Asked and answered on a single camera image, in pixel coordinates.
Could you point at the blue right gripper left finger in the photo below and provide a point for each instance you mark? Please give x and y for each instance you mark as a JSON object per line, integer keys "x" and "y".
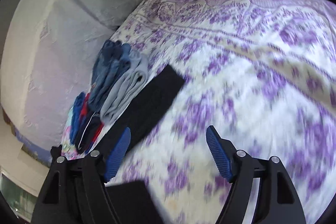
{"x": 116, "y": 155}

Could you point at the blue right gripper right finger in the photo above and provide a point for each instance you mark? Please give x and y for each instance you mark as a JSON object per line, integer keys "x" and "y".
{"x": 221, "y": 156}

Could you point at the black pants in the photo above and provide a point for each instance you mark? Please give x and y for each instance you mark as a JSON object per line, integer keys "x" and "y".
{"x": 144, "y": 111}

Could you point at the folded red navy clothes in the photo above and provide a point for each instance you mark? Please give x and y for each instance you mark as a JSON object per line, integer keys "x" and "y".
{"x": 85, "y": 124}

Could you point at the floral teal folded blanket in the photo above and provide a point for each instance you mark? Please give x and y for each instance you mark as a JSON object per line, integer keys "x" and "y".
{"x": 68, "y": 150}

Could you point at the folded grey pants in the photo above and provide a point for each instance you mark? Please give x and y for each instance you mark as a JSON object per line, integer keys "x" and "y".
{"x": 126, "y": 88}

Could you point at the purple floral bedsheet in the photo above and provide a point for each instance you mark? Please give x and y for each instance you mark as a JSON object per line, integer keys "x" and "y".
{"x": 262, "y": 72}

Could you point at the folded blue jeans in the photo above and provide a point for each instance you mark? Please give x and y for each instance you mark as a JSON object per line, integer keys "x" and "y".
{"x": 112, "y": 62}

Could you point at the white lace cloth cover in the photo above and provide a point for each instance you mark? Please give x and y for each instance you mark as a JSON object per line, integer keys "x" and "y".
{"x": 50, "y": 49}

